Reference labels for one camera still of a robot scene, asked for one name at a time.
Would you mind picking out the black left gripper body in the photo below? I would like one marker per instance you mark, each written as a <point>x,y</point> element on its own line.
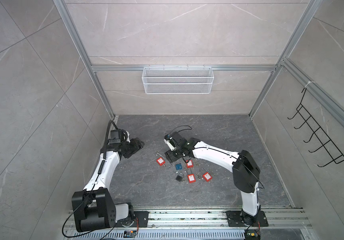
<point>131,147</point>

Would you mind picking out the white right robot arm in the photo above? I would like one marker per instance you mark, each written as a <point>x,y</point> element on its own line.
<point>246,173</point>

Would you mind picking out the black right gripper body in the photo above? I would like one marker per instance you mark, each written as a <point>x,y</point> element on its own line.
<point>173,155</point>

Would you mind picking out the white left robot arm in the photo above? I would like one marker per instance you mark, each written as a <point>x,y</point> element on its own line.
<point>93,207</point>

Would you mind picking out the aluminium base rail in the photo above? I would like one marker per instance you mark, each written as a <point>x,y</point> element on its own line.
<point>204,223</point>

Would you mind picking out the blue padlock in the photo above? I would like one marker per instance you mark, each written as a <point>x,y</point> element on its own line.
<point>178,166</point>

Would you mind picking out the small black padlock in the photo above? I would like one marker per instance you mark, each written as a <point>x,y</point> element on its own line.
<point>180,177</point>

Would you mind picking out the white wire mesh basket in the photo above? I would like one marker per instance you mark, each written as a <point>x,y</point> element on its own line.
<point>177,80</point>

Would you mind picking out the black wire hook rack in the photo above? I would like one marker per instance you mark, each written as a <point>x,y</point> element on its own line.
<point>326,143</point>

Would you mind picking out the red padlock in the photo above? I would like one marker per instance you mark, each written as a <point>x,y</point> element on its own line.
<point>190,176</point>
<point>160,159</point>
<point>205,175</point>
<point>190,164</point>

